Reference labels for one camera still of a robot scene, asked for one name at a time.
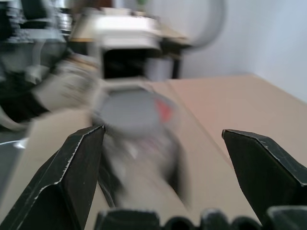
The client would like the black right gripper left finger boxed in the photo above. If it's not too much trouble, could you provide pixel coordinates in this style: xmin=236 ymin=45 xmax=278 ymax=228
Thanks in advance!
xmin=0 ymin=124 xmax=106 ymax=230

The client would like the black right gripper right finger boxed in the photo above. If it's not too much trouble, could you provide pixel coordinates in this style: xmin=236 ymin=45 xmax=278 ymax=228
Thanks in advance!
xmin=221 ymin=129 xmax=307 ymax=225

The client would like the grey round jar lid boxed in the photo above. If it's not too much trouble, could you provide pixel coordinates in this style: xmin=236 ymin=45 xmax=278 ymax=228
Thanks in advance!
xmin=94 ymin=90 xmax=162 ymax=139

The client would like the white open box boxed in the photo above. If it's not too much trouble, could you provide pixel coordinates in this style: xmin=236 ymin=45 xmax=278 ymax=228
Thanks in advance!
xmin=93 ymin=13 xmax=164 ymax=81

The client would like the tan table with black legs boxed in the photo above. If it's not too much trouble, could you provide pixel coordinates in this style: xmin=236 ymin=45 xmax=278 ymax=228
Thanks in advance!
xmin=161 ymin=25 xmax=194 ymax=79

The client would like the black background equipment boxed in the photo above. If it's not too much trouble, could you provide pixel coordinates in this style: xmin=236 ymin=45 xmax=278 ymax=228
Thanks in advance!
xmin=0 ymin=0 xmax=80 ymax=44

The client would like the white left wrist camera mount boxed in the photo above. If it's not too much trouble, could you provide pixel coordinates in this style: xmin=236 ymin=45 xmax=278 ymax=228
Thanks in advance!
xmin=35 ymin=58 xmax=102 ymax=114

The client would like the grey curved hose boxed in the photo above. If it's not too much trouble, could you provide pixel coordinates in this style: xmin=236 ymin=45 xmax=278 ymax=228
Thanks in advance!
xmin=189 ymin=0 xmax=227 ymax=50

